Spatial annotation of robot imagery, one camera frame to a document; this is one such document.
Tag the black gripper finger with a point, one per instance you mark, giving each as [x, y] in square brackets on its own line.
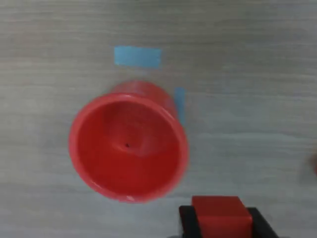
[189, 223]
[261, 228]

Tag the red cup bin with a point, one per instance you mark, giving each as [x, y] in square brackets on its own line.
[128, 153]

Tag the blue tape piece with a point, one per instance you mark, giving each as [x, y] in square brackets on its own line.
[180, 104]
[137, 57]

